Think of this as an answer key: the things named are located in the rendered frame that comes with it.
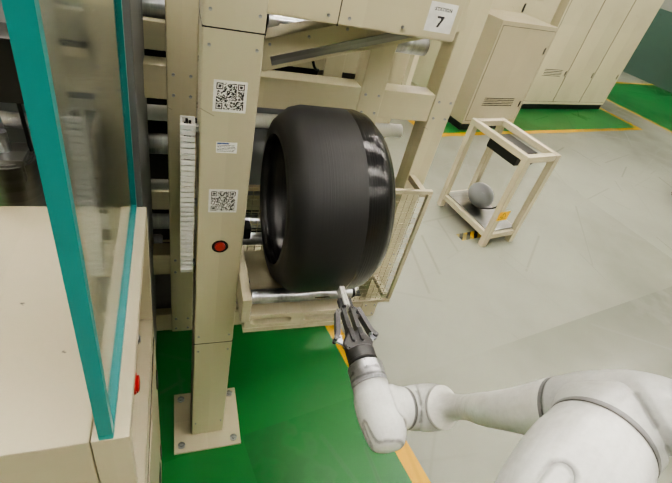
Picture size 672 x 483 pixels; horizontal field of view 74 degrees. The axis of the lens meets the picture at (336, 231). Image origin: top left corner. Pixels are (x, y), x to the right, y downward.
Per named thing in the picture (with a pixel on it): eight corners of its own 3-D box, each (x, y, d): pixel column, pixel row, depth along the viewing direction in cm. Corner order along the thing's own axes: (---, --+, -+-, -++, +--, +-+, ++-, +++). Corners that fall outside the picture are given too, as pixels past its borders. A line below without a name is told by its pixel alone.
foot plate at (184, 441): (174, 455, 181) (174, 452, 180) (174, 396, 201) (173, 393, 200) (240, 444, 190) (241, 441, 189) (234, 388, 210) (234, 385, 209)
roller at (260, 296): (245, 298, 139) (247, 307, 136) (246, 286, 137) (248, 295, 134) (349, 292, 151) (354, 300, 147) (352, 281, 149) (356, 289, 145)
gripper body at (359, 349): (383, 354, 112) (372, 323, 118) (351, 358, 110) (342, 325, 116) (374, 368, 118) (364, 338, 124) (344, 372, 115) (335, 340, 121)
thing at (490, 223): (481, 247, 346) (529, 157, 299) (436, 203, 386) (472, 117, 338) (512, 241, 363) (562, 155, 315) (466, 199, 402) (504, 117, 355)
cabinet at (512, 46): (459, 130, 534) (504, 20, 460) (432, 110, 570) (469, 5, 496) (511, 129, 576) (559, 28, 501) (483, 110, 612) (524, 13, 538)
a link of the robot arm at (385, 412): (341, 395, 110) (384, 394, 117) (359, 462, 100) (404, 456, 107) (363, 374, 104) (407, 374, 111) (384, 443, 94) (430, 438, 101)
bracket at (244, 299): (240, 323, 134) (242, 301, 128) (228, 238, 163) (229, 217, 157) (251, 322, 135) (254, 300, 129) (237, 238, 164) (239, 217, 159)
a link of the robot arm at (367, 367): (358, 378, 105) (351, 355, 109) (348, 395, 111) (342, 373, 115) (392, 373, 108) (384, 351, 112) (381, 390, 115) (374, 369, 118)
